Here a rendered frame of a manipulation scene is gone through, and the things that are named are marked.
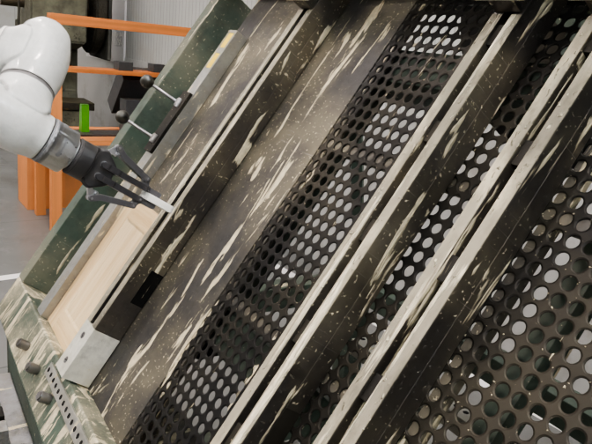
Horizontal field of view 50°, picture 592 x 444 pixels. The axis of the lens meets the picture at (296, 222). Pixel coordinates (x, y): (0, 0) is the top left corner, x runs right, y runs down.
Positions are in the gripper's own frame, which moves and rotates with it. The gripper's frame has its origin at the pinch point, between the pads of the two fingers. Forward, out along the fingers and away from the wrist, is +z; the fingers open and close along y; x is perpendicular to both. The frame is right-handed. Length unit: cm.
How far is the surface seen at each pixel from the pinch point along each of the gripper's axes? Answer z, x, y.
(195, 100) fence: 12, 38, 33
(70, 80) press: 108, 638, 120
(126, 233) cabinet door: 10.9, 33.6, -8.5
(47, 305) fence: 7, 47, -35
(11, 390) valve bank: 7, 42, -58
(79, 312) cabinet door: 9.8, 32.6, -31.7
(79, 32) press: 80, 588, 161
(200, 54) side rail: 15, 60, 51
